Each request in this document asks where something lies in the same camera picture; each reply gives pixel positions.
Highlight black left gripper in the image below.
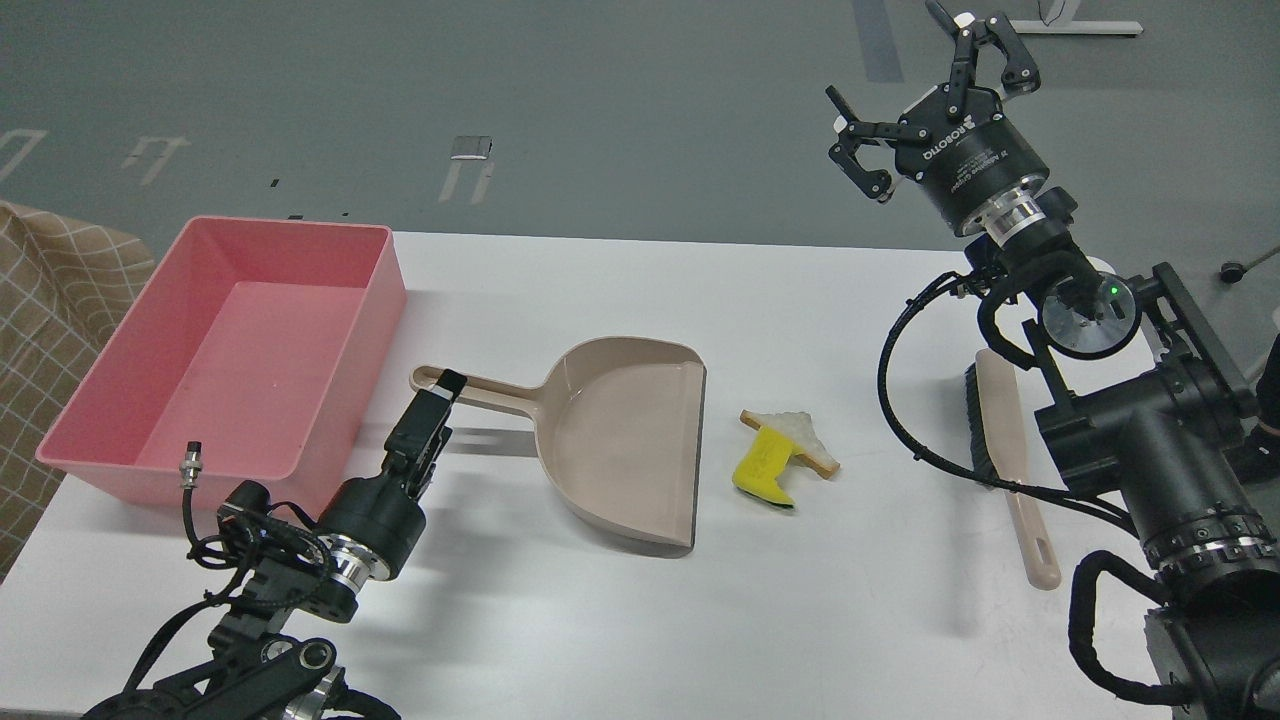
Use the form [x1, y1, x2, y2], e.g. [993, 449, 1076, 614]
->
[317, 369, 468, 580]

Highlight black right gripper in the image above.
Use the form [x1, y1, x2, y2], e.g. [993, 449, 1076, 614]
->
[826, 1, 1050, 237]

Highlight beige plastic dustpan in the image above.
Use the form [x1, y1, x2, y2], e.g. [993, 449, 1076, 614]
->
[458, 336, 707, 553]

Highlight beige hand brush black bristles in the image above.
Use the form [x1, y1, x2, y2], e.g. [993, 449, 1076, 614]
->
[964, 348, 1062, 591]

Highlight yellow sponge piece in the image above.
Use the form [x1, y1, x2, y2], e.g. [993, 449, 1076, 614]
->
[731, 427, 799, 509]

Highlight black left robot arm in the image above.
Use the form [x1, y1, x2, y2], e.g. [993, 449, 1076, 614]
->
[87, 369, 468, 719]

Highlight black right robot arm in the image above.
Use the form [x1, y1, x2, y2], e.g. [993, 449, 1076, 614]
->
[826, 1, 1277, 719]

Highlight pink plastic bin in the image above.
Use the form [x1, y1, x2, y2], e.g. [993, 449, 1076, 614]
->
[36, 217, 407, 515]

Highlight white table leg base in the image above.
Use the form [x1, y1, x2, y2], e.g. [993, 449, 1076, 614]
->
[1010, 1, 1144, 38]

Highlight grey floor outlet plate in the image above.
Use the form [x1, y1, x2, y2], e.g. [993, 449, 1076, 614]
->
[451, 135, 493, 161]

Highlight black caster wheel leg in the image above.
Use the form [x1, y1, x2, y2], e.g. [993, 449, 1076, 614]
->
[1217, 245, 1280, 284]

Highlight beige checkered cloth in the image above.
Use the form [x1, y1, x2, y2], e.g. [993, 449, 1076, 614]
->
[1, 200, 156, 575]

